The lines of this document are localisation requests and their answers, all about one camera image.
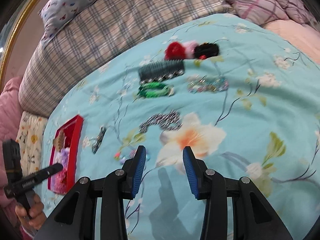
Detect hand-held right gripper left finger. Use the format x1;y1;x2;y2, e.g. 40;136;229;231
37;145;147;240

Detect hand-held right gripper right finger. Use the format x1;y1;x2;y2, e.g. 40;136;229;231
182;146;294;240

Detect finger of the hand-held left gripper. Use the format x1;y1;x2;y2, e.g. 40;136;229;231
34;163;63;183

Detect pink ruffled flower hair accessory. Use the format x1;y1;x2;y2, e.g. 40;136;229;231
51;167;69;193

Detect pastel bead hair clip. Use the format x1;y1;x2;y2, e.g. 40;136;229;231
114;149;152;165

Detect purple ruffled flower hair accessory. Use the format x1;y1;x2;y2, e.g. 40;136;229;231
56;147;72;167

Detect beige hair claw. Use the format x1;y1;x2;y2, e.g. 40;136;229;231
53;131;66;148

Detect pink shallow cardboard box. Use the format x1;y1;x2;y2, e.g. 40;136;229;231
47;115;84;195

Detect person's left hand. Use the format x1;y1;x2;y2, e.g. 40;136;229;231
15;194;45;230

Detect panda print pillow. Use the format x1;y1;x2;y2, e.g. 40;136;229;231
15;111;48;178

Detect pink padded quilt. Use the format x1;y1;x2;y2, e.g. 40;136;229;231
0;77;23;205

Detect small dark metal hair clip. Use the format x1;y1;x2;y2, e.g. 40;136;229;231
92;126;107;155

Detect silver rhinestone hair clip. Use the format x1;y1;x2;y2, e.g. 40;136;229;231
139;110;182;133

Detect green hair clip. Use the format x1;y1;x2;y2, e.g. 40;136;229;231
138;82;175;98

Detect teal floral bed sheet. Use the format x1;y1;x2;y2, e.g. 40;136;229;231
32;14;320;240

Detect colourful rhinestone hair clip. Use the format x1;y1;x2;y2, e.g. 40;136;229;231
187;76;230;93

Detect black rhinestone hair comb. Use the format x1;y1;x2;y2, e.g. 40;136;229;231
138;61;185;83

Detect black scrunchie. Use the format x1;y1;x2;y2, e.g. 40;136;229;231
194;42;220;60

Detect red pink pom-pom hair clip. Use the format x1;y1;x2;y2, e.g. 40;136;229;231
164;41;198;61

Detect plaid pillow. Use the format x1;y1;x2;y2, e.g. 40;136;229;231
19;0;238;118

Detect pale pink sheet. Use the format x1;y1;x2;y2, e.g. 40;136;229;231
262;19;320;65

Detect gold curved frame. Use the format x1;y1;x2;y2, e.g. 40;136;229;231
0;0;54;85

